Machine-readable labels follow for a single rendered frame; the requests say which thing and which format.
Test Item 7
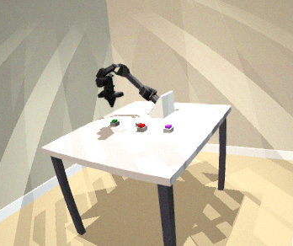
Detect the green button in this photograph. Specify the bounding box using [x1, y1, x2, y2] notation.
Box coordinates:
[110, 119, 120, 126]

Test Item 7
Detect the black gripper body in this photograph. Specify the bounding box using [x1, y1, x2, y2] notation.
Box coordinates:
[98, 84, 124, 99]

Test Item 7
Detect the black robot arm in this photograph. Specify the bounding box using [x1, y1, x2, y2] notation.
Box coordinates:
[95, 63, 160, 104]

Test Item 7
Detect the red button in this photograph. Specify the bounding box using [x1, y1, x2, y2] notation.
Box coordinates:
[136, 124, 147, 132]

